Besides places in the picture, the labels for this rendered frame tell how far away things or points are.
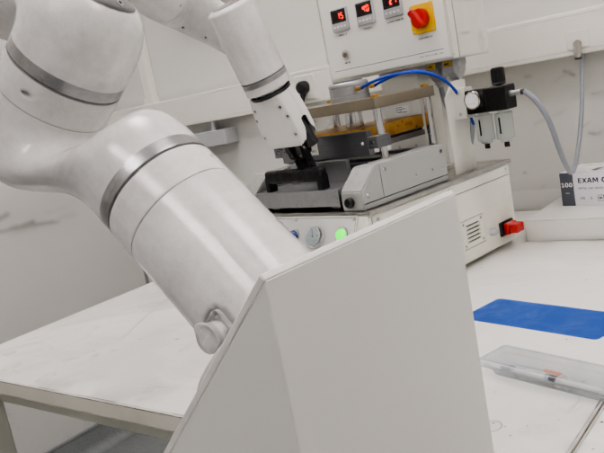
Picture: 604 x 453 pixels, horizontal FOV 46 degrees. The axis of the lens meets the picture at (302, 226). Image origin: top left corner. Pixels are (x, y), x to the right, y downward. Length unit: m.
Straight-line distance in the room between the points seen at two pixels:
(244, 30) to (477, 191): 0.56
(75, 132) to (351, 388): 0.39
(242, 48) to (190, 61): 1.29
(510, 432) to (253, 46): 0.74
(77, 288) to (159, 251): 2.14
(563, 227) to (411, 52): 0.47
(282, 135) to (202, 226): 0.70
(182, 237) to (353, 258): 0.15
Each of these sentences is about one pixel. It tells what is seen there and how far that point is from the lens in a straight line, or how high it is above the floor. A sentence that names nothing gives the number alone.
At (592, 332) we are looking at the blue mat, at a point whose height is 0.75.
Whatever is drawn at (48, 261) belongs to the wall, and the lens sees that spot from 2.68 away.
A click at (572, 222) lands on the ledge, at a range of 1.54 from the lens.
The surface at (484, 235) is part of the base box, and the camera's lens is 1.47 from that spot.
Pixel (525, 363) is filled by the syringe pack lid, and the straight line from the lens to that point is 0.92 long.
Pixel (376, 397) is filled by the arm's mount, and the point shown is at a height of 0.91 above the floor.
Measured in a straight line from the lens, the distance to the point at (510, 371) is 0.92.
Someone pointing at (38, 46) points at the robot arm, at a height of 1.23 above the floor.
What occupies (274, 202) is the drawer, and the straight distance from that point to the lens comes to 1.35.
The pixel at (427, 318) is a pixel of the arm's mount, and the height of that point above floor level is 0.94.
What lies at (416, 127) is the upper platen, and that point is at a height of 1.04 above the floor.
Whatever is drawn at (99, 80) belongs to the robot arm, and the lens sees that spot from 0.73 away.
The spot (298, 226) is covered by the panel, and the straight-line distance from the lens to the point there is 1.30.
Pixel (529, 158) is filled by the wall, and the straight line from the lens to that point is 1.89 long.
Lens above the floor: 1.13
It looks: 10 degrees down
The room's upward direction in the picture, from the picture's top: 11 degrees counter-clockwise
